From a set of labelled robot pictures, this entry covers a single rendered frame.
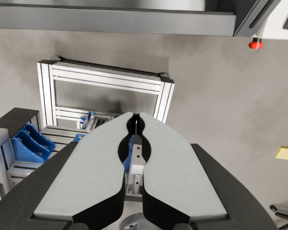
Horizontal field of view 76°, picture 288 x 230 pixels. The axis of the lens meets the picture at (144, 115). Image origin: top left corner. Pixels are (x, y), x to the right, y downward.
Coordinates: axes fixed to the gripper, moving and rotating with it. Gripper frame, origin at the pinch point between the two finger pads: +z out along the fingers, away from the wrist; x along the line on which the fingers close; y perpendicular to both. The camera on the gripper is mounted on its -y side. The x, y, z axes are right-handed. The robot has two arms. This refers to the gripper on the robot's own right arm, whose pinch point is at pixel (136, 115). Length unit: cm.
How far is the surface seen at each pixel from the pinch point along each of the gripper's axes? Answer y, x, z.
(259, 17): -6.7, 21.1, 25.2
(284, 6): -8.5, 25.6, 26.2
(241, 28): -4.8, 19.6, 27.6
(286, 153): 103, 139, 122
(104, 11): -6.8, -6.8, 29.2
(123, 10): -7.0, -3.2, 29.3
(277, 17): -6.8, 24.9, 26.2
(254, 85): 38, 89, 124
